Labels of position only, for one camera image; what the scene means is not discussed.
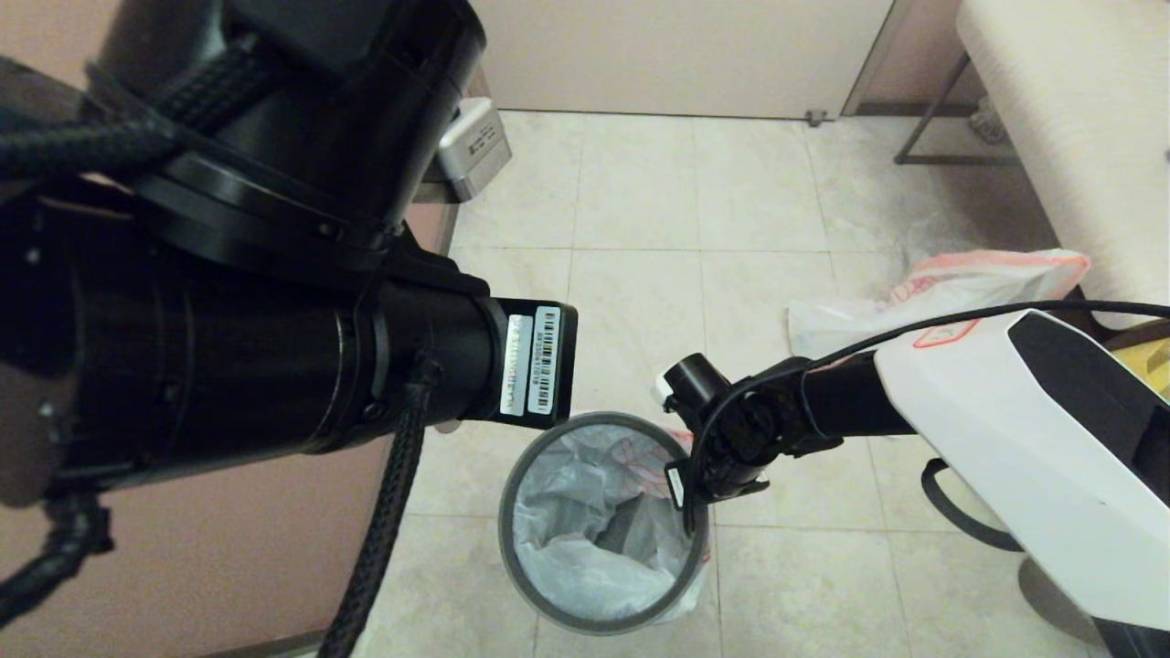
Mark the grey door frame post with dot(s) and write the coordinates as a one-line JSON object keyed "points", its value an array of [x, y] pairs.
{"points": [[877, 55], [483, 87]]}

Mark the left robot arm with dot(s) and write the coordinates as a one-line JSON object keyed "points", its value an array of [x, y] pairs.
{"points": [[183, 320]]}

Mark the yellow fabric bag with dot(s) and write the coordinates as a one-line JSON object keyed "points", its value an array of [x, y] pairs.
{"points": [[1147, 366]]}

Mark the dark grey baseboard strip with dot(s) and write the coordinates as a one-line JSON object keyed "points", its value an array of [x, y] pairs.
{"points": [[448, 228]]}

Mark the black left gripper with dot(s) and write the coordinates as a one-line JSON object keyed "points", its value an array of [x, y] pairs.
{"points": [[439, 366]]}

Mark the small metal door stop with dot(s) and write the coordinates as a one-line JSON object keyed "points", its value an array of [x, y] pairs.
{"points": [[815, 116]]}

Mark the small clear plastic wrapper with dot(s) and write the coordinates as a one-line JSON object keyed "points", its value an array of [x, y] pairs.
{"points": [[987, 119]]}

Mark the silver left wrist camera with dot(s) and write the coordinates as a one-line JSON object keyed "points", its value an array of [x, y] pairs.
{"points": [[475, 151]]}

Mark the white door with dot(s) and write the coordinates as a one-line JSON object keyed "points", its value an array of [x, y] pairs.
{"points": [[676, 55]]}

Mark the white bag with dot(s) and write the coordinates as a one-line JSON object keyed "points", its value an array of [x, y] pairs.
{"points": [[960, 283]]}

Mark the dark metal table frame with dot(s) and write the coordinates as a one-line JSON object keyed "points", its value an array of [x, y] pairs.
{"points": [[958, 157]]}

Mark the white plastic bag liner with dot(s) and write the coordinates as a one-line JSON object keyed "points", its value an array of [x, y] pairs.
{"points": [[567, 567]]}

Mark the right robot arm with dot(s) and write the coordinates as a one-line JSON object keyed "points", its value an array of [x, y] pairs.
{"points": [[1024, 429]]}

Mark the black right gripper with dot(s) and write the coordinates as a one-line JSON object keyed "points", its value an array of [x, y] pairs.
{"points": [[722, 475]]}

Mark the grey ribbed round pad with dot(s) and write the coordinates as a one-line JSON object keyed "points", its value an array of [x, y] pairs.
{"points": [[1051, 594]]}

